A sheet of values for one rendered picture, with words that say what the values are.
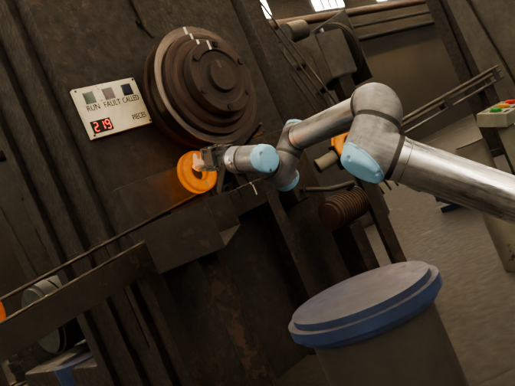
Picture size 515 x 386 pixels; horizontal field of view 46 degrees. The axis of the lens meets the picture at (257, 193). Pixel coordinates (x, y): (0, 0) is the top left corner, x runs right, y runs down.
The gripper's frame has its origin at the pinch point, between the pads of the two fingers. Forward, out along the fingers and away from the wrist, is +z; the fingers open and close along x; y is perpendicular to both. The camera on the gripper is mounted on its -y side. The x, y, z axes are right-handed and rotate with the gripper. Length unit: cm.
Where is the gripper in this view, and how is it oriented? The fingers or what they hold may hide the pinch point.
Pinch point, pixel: (195, 167)
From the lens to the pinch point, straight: 218.5
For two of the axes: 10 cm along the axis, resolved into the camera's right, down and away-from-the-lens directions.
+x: -6.6, 3.0, -6.9
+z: -7.2, -0.1, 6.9
